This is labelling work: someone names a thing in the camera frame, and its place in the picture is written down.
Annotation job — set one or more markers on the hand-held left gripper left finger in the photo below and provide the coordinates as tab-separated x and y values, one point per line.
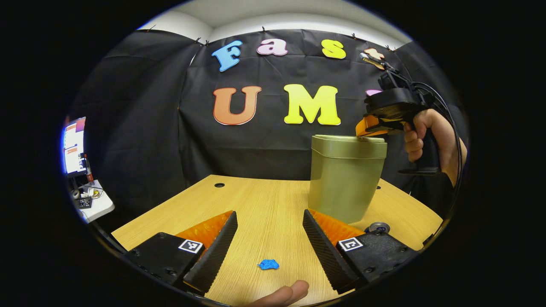
213	256

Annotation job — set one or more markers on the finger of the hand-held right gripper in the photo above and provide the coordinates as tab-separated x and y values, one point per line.
369	127

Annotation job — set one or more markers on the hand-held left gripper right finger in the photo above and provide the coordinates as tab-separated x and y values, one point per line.
324	251

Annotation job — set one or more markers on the blue paper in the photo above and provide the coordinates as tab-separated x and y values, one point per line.
268	265

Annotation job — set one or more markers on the green desktop garbage bin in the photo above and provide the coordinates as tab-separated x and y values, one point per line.
345	179

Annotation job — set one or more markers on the blue pop can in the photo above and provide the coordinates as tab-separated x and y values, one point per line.
379	227

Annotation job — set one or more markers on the wooden desktop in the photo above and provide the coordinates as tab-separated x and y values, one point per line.
264	204

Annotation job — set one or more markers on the black backdrop cloth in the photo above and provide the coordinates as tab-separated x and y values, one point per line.
256	149

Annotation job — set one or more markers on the white side table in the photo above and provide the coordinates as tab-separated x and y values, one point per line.
100	207

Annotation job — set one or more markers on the red bottle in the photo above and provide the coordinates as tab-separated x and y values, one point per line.
88	170

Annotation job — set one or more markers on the computer monitor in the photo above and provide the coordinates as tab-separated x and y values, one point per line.
74	147

